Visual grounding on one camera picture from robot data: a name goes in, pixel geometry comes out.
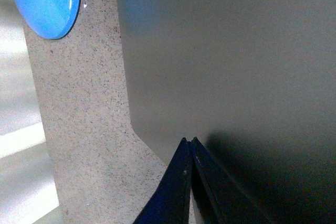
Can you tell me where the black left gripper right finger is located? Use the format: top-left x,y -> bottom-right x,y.
191,137 -> 273,223

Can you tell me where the blue round lamp base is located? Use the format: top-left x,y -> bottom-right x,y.
14,0 -> 80,39

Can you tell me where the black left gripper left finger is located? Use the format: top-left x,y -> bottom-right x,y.
134,138 -> 192,224

